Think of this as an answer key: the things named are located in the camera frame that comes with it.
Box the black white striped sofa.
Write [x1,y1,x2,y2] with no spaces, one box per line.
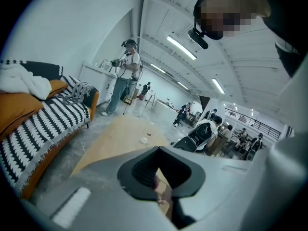
[0,60,100,201]
[0,60,93,197]

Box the large orange cushion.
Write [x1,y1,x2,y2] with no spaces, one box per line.
[0,92,44,141]

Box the white cabinet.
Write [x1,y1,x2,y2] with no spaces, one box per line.
[78,61,118,105]

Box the grey knitted throw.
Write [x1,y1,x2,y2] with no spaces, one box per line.
[59,80,94,105]

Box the person's head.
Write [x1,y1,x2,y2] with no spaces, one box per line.
[193,0,272,41]

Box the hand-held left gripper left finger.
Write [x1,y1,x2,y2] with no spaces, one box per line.
[28,146,179,231]

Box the white fluffy blanket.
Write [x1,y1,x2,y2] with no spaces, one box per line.
[0,64,52,101]

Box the small orange cushion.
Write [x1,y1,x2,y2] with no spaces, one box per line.
[47,79,69,100]

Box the wooden coffee table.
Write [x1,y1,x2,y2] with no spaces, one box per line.
[71,115,174,178]

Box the black head camera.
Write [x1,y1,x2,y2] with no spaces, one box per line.
[187,20,209,50]

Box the person's black clothing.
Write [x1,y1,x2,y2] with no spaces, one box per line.
[259,0,308,78]

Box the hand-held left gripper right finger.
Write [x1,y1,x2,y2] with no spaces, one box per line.
[158,146,254,230]

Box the white island counter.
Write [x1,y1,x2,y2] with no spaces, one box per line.
[151,99,182,122]

